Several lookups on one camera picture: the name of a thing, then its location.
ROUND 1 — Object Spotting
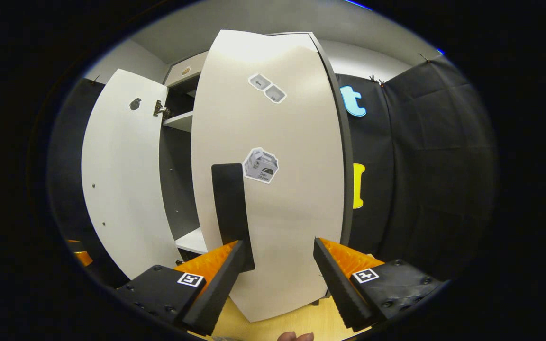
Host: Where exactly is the grey and white cabinet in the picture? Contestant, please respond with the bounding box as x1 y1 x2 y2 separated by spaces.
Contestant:
158 51 209 262

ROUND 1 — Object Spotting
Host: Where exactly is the white cabinet door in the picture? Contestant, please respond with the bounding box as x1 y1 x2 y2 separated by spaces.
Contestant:
81 69 183 280
191 30 353 323

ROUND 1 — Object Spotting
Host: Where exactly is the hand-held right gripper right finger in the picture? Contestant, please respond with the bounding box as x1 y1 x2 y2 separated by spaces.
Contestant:
313 237 444 332

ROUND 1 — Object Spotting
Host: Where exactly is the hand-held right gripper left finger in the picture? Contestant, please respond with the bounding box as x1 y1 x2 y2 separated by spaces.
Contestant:
116 240 246 337

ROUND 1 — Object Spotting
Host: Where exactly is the black door handle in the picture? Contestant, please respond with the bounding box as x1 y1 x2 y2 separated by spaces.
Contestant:
211 163 255 273

